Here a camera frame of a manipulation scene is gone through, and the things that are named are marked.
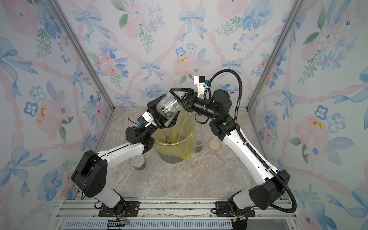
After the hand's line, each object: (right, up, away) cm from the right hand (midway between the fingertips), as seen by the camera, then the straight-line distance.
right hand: (172, 94), depth 56 cm
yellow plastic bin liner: (+1, -22, +34) cm, 41 cm away
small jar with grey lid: (-23, -34, +28) cm, 50 cm away
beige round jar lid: (+25, -26, +42) cm, 55 cm away
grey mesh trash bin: (-6, -34, +37) cm, 51 cm away
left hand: (0, -4, -1) cm, 4 cm away
